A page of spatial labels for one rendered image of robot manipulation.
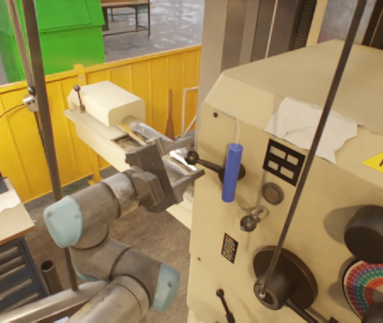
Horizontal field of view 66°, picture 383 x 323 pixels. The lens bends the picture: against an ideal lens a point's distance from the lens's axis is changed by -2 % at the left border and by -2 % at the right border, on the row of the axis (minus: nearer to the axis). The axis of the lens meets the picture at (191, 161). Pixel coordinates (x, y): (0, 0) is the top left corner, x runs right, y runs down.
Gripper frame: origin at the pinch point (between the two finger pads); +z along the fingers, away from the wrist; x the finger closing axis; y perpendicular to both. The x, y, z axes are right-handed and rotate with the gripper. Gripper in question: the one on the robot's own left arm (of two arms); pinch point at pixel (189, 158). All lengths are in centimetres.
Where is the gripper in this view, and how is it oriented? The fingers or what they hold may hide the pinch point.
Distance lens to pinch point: 67.0
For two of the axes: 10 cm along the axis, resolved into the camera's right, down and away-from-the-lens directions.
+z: 7.1, -3.7, 5.9
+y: -6.2, 0.4, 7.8
